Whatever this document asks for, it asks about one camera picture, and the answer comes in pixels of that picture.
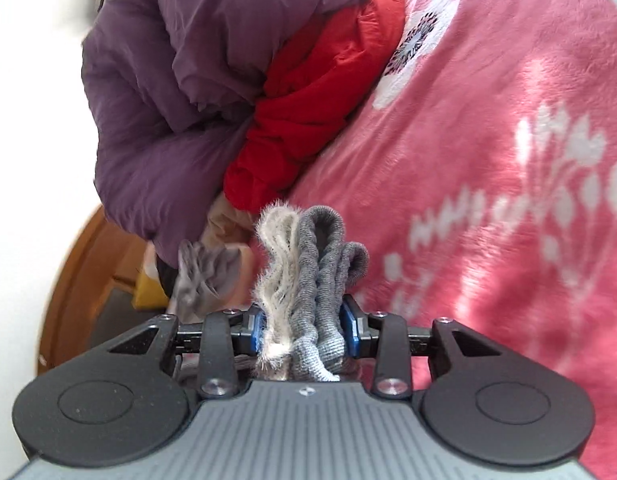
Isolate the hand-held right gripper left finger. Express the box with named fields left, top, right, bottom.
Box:
left=108, top=307, right=263, bottom=401

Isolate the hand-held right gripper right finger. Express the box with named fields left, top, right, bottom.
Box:
left=339, top=294, right=487, bottom=401

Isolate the grey knit garment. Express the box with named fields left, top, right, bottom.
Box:
left=251, top=202, right=370, bottom=383

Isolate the grey folded cloth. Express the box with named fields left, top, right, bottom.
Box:
left=168, top=239, right=244, bottom=326

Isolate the cream pillow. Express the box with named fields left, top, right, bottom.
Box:
left=203, top=194, right=262, bottom=266

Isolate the yellow pillow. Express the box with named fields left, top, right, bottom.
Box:
left=132, top=280, right=170, bottom=311

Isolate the wooden headboard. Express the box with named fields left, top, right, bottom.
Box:
left=38, top=205, right=154, bottom=376

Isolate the pink floral blanket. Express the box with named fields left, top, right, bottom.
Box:
left=283, top=0, right=617, bottom=480

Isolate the red quilt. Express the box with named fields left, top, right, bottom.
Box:
left=223, top=0, right=409, bottom=213

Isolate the purple quilt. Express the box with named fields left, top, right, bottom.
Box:
left=81, top=0, right=372, bottom=261

